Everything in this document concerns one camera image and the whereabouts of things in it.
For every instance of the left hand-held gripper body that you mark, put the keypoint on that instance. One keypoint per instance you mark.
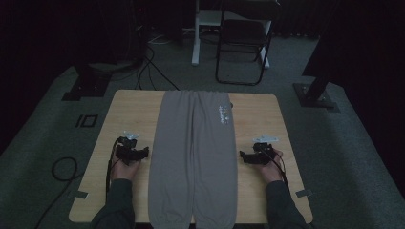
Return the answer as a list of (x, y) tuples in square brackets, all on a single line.
[(126, 152)]

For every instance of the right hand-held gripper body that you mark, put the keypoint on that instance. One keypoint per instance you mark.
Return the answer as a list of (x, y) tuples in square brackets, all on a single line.
[(263, 152)]

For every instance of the grey pants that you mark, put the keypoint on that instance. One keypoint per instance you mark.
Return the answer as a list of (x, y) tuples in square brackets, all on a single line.
[(192, 159)]

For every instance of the person's left hand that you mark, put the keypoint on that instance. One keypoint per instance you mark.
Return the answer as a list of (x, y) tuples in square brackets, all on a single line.
[(124, 170)]

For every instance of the person's right hand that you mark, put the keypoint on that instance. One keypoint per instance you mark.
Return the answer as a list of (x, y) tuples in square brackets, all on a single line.
[(271, 170)]

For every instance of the grey table grommet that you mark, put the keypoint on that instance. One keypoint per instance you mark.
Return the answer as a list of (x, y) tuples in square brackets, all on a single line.
[(231, 105)]

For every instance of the grey tape strip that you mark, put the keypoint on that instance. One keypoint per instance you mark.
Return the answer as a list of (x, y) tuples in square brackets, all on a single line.
[(80, 194), (303, 193)]

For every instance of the grey round stand base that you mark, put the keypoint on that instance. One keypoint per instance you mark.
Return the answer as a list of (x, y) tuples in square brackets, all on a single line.
[(108, 66)]

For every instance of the black folding chair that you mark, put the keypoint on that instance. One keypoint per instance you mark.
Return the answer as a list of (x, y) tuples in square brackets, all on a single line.
[(243, 33)]

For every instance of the black stand base plate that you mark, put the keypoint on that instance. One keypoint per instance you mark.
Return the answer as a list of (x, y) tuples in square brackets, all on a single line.
[(89, 87)]

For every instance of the black post with base plate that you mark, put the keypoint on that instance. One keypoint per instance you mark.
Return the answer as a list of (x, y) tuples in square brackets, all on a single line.
[(313, 97)]

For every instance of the white desk frame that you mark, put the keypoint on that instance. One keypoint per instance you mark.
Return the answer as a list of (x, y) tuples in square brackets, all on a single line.
[(196, 41)]

